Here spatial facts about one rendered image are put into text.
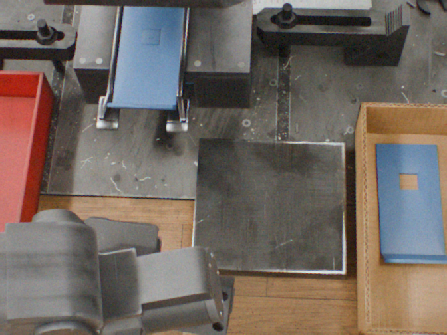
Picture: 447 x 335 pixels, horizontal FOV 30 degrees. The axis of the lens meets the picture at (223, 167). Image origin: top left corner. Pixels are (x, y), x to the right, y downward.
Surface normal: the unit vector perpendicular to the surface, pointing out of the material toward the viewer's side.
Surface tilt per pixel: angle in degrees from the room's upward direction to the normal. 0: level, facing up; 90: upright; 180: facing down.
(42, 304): 17
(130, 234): 30
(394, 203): 0
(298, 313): 0
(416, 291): 0
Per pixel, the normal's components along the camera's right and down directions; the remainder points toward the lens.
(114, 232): -0.08, 0.09
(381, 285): -0.04, -0.42
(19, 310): 0.26, -0.44
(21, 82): -0.05, 0.91
